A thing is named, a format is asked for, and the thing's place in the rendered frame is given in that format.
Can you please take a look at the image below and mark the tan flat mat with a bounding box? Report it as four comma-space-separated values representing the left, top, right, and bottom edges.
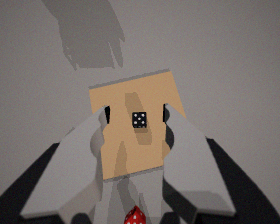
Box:
89, 71, 186, 180

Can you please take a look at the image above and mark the black die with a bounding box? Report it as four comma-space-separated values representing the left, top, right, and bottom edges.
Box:
132, 112, 147, 128

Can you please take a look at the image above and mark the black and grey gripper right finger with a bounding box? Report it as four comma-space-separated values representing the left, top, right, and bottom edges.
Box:
162, 103, 280, 224

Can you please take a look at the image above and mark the red die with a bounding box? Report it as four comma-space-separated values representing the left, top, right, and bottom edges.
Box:
124, 205, 146, 224

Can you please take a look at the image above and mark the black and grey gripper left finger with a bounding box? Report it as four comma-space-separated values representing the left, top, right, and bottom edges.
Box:
0, 105, 110, 224

